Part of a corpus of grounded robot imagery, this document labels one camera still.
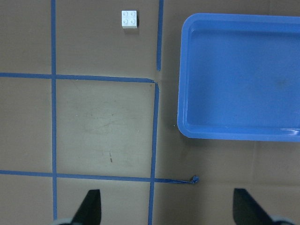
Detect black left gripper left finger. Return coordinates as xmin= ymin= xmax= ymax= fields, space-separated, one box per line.
xmin=70 ymin=189 xmax=101 ymax=225

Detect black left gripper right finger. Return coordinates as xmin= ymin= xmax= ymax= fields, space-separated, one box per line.
xmin=232 ymin=188 xmax=274 ymax=225

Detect white square building block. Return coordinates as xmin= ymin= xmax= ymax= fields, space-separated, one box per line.
xmin=121 ymin=10 xmax=138 ymax=29

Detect blue plastic tray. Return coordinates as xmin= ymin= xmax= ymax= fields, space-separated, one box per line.
xmin=177 ymin=13 xmax=300 ymax=142

